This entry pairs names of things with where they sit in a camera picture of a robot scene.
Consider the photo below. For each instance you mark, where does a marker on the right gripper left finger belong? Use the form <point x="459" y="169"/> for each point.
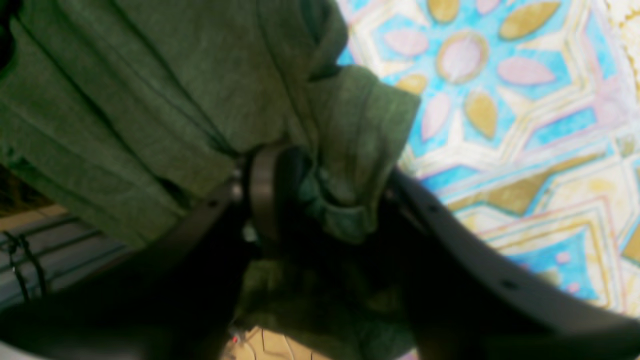
<point x="175" y="299"/>

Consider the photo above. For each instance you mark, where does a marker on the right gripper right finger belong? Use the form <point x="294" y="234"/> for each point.
<point x="464" y="301"/>

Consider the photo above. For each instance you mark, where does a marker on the dark green long-sleeve shirt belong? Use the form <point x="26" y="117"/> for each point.
<point x="119" y="111"/>

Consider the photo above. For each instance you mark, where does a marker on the colourful patterned tablecloth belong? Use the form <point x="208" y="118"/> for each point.
<point x="518" y="114"/>

